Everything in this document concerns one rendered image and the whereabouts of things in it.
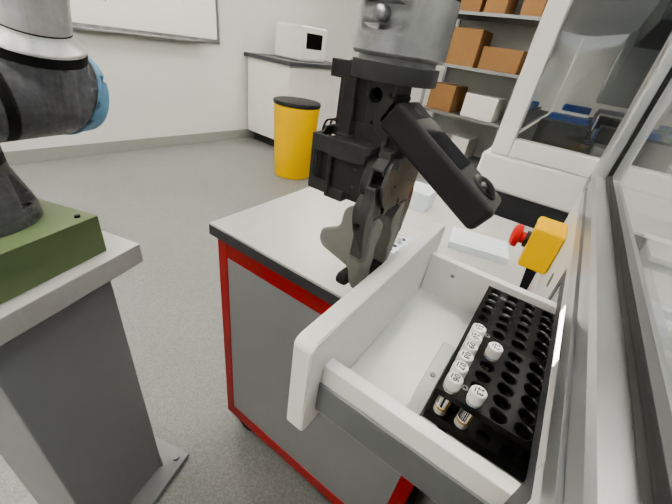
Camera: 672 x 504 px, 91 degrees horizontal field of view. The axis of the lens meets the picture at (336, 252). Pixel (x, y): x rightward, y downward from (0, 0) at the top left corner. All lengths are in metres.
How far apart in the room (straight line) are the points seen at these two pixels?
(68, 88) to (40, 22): 0.08
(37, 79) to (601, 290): 0.68
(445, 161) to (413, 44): 0.08
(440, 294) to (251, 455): 0.91
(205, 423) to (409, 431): 1.08
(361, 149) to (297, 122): 2.71
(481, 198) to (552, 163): 0.83
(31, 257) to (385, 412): 0.52
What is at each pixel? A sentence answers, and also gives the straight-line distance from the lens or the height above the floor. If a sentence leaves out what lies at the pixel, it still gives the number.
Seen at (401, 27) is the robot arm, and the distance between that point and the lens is 0.28.
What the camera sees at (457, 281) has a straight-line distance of 0.47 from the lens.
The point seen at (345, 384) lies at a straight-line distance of 0.28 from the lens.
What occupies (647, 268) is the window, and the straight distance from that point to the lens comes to 0.30.
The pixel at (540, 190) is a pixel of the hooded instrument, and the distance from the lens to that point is 1.12.
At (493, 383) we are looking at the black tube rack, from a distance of 0.31.
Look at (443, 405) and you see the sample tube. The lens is 0.30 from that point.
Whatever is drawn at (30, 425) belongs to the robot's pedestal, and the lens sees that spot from 0.80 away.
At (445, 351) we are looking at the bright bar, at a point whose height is 0.85.
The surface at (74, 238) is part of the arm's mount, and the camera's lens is 0.65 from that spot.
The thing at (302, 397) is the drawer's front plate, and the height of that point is 0.87.
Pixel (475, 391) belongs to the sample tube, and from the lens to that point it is 0.28.
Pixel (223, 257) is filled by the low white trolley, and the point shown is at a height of 0.68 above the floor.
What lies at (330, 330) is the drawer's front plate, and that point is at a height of 0.93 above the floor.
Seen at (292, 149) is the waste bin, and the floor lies 0.28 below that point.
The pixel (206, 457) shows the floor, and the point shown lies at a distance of 1.25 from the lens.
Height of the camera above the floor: 1.11
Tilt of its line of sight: 32 degrees down
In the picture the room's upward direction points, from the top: 9 degrees clockwise
